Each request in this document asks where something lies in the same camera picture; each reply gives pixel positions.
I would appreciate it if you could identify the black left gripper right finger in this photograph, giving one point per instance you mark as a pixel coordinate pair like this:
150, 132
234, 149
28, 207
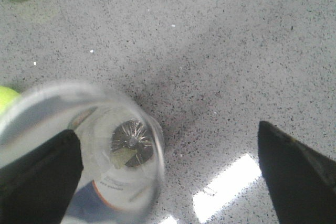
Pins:
300, 180

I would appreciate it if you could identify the far left yellow tennis ball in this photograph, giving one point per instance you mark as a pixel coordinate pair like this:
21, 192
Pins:
8, 95

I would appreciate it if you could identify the white blue Wilson tennis can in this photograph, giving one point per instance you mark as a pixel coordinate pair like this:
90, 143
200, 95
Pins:
121, 147

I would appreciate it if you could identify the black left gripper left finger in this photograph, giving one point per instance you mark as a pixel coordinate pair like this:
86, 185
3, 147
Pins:
38, 187

